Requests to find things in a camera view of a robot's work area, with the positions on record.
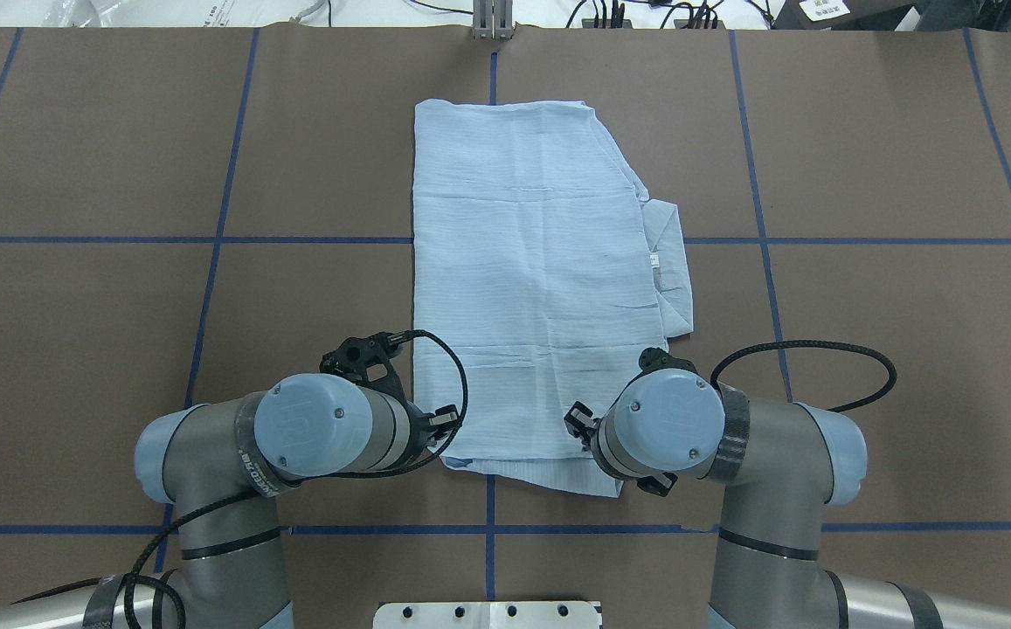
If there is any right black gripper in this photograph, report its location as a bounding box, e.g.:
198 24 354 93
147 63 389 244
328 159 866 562
564 402 678 498

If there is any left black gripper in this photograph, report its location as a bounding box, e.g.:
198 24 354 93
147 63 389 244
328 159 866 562
406 405 460 460

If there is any light blue button-up shirt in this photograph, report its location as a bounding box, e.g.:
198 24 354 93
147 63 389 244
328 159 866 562
411 100 694 498

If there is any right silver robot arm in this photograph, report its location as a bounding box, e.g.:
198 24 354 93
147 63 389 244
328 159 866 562
564 367 1011 628

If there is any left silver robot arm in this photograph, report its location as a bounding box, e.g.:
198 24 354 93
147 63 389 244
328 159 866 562
0 373 467 628

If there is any brown paper table cover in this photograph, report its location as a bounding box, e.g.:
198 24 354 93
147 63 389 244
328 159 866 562
0 24 1011 608

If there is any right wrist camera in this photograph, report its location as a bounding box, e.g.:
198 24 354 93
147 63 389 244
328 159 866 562
638 347 698 374

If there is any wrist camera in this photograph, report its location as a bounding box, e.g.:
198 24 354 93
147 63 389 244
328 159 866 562
638 347 698 374
320 331 411 397

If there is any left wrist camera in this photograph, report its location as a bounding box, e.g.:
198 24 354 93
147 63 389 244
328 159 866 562
320 331 411 397

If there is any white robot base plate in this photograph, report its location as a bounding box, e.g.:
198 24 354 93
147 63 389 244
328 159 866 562
372 600 604 628

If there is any grey aluminium frame post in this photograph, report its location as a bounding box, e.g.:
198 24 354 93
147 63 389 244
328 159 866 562
472 0 516 41

